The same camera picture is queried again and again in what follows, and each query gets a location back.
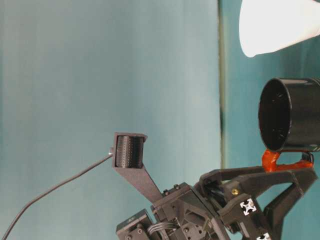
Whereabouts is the thin wrist camera cable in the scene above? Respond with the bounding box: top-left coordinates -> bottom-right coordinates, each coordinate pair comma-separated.
0,147 -> 115,240

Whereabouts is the white paper cup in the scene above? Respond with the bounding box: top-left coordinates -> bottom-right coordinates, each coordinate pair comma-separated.
238,0 -> 320,59

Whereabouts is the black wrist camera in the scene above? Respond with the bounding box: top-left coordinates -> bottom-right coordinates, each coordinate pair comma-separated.
109,131 -> 165,205

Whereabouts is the black cup holder red handle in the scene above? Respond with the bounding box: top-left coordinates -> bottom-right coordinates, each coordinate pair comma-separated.
258,77 -> 320,175

